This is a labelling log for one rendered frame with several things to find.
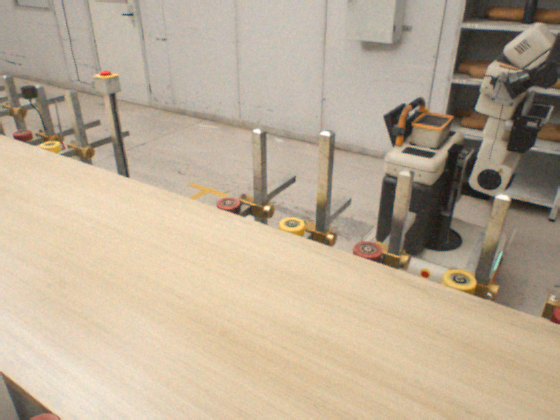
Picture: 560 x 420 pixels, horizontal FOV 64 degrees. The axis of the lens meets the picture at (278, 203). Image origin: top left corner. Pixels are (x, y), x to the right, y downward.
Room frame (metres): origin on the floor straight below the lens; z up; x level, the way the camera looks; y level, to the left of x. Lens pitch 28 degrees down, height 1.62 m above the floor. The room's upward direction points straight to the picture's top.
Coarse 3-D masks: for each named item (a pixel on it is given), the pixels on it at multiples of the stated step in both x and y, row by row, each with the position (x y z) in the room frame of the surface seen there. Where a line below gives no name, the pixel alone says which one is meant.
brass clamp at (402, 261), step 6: (384, 246) 1.17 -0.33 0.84; (384, 252) 1.14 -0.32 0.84; (402, 252) 1.14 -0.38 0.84; (384, 258) 1.13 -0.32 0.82; (390, 258) 1.12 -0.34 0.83; (396, 258) 1.11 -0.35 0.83; (402, 258) 1.11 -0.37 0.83; (408, 258) 1.11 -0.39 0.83; (384, 264) 1.13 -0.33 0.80; (390, 264) 1.12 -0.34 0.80; (396, 264) 1.11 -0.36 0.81; (402, 264) 1.10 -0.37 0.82; (408, 264) 1.12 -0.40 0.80
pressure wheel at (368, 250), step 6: (354, 246) 1.06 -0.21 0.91; (360, 246) 1.07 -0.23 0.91; (366, 246) 1.06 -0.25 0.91; (372, 246) 1.07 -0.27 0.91; (378, 246) 1.06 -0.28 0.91; (354, 252) 1.04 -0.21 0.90; (360, 252) 1.03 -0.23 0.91; (366, 252) 1.04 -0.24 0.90; (372, 252) 1.04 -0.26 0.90; (378, 252) 1.03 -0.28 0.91; (366, 258) 1.02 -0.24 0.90; (372, 258) 1.01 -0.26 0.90; (378, 258) 1.02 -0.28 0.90
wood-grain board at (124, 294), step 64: (0, 192) 1.41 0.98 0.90; (64, 192) 1.41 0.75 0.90; (128, 192) 1.41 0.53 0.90; (0, 256) 1.03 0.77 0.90; (64, 256) 1.02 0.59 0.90; (128, 256) 1.02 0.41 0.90; (192, 256) 1.02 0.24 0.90; (256, 256) 1.02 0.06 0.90; (320, 256) 1.02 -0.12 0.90; (0, 320) 0.77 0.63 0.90; (64, 320) 0.77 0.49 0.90; (128, 320) 0.77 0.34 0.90; (192, 320) 0.77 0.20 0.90; (256, 320) 0.77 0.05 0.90; (320, 320) 0.77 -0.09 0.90; (384, 320) 0.77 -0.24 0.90; (448, 320) 0.77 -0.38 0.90; (512, 320) 0.77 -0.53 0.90; (64, 384) 0.60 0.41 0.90; (128, 384) 0.60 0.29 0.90; (192, 384) 0.60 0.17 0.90; (256, 384) 0.60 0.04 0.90; (320, 384) 0.60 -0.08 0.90; (384, 384) 0.60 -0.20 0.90; (448, 384) 0.60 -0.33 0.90; (512, 384) 0.60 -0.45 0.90
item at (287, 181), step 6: (282, 180) 1.62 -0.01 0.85; (288, 180) 1.62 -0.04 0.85; (294, 180) 1.66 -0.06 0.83; (276, 186) 1.56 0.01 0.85; (282, 186) 1.58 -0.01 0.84; (288, 186) 1.62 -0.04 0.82; (270, 192) 1.51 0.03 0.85; (276, 192) 1.54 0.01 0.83; (270, 198) 1.51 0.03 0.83; (240, 210) 1.37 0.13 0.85; (246, 210) 1.38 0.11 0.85; (246, 216) 1.38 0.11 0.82
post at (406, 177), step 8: (400, 176) 1.13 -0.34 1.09; (408, 176) 1.12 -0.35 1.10; (400, 184) 1.13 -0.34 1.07; (408, 184) 1.12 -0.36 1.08; (400, 192) 1.13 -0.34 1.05; (408, 192) 1.12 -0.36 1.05; (400, 200) 1.13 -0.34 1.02; (408, 200) 1.13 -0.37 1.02; (400, 208) 1.12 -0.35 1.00; (408, 208) 1.14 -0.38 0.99; (392, 216) 1.13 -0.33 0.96; (400, 216) 1.12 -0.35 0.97; (392, 224) 1.13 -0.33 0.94; (400, 224) 1.12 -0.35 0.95; (392, 232) 1.13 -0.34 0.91; (400, 232) 1.12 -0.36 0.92; (392, 240) 1.13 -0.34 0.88; (400, 240) 1.12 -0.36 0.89; (392, 248) 1.13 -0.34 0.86; (400, 248) 1.12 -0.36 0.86
